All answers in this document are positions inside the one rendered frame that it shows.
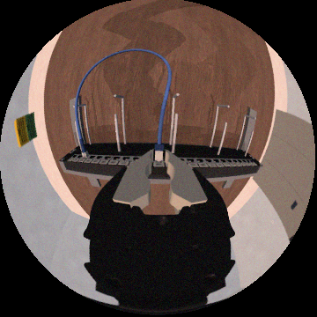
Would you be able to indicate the blue cable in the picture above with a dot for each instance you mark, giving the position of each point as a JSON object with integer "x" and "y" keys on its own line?
{"x": 163, "y": 109}

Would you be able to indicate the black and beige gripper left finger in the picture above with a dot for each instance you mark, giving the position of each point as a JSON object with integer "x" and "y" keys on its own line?
{"x": 129, "y": 187}

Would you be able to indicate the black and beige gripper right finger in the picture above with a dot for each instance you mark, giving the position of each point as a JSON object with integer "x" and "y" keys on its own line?
{"x": 190, "y": 188}

